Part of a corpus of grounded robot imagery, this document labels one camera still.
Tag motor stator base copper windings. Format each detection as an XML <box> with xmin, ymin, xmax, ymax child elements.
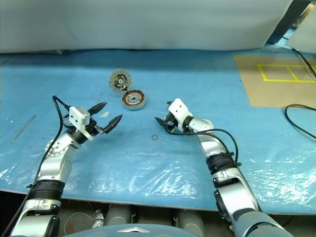
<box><xmin>121</xmin><ymin>89</ymin><xmax>147</xmax><ymax>111</ymax></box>

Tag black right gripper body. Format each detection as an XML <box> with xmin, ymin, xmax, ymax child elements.
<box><xmin>163</xmin><ymin>111</ymin><xmax>179</xmax><ymax>133</ymax></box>

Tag silver motor cover disc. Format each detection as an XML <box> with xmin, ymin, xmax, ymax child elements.
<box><xmin>109</xmin><ymin>68</ymin><xmax>132</xmax><ymax>94</ymax></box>

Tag grey robot torso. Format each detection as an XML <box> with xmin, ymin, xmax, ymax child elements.
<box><xmin>61</xmin><ymin>223</ymin><xmax>205</xmax><ymax>237</ymax></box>

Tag white backdrop sheet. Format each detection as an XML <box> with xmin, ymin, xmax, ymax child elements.
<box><xmin>0</xmin><ymin>0</ymin><xmax>293</xmax><ymax>54</ymax></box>

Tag crumpled white paper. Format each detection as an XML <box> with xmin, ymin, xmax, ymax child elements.
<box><xmin>92</xmin><ymin>209</ymin><xmax>104</xmax><ymax>229</ymax></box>

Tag long thin metal strip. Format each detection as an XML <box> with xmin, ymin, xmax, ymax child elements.
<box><xmin>11</xmin><ymin>115</ymin><xmax>37</xmax><ymax>143</ymax></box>

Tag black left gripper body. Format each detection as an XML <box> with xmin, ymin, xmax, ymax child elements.
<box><xmin>86</xmin><ymin>115</ymin><xmax>110</xmax><ymax>137</ymax></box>

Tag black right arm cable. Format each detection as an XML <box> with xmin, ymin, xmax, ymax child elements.
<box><xmin>165</xmin><ymin>127</ymin><xmax>242</xmax><ymax>168</ymax></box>

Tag thick black loose cable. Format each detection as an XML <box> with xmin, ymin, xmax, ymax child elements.
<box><xmin>284</xmin><ymin>104</ymin><xmax>316</xmax><ymax>139</ymax></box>

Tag grey rounded cylinder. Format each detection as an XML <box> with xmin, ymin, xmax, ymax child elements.
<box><xmin>176</xmin><ymin>209</ymin><xmax>205</xmax><ymax>237</ymax></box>
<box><xmin>103</xmin><ymin>204</ymin><xmax>135</xmax><ymax>227</ymax></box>

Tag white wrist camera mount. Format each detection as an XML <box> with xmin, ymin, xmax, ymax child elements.
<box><xmin>167</xmin><ymin>98</ymin><xmax>193</xmax><ymax>131</ymax></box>
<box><xmin>68</xmin><ymin>106</ymin><xmax>98</xmax><ymax>141</ymax></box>

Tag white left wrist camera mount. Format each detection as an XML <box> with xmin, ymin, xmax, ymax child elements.
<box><xmin>68</xmin><ymin>106</ymin><xmax>98</xmax><ymax>141</ymax></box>

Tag brown cardboard sheet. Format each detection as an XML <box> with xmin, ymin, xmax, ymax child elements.
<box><xmin>233</xmin><ymin>54</ymin><xmax>316</xmax><ymax>108</ymax></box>

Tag thin black cable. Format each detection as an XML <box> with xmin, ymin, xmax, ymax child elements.
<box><xmin>292</xmin><ymin>48</ymin><xmax>316</xmax><ymax>77</ymax></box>

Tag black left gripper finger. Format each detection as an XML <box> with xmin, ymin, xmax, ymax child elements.
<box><xmin>89</xmin><ymin>101</ymin><xmax>108</xmax><ymax>117</ymax></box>
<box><xmin>102</xmin><ymin>114</ymin><xmax>123</xmax><ymax>135</ymax></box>

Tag blue plastic table sheet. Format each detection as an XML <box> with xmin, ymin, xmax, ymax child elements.
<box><xmin>0</xmin><ymin>48</ymin><xmax>316</xmax><ymax>215</ymax></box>

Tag white board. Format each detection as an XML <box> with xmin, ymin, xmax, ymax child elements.
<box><xmin>285</xmin><ymin>14</ymin><xmax>316</xmax><ymax>54</ymax></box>

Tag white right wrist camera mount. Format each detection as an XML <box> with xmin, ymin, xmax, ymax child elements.
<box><xmin>167</xmin><ymin>98</ymin><xmax>193</xmax><ymax>131</ymax></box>

